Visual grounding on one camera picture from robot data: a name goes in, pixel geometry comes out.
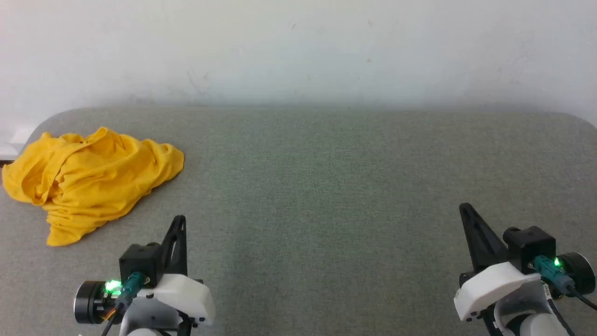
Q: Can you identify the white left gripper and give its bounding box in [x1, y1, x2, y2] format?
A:
[74, 215, 216, 325]

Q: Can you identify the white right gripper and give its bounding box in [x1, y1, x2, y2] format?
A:
[455, 203, 596, 322]

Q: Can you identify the yellow t-shirt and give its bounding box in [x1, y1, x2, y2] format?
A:
[1, 127, 185, 247]

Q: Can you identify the grey fabric sofa seat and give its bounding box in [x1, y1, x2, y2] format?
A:
[0, 106, 597, 336]

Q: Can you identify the white ledge by wall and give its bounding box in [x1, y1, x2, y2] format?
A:
[0, 117, 35, 159]

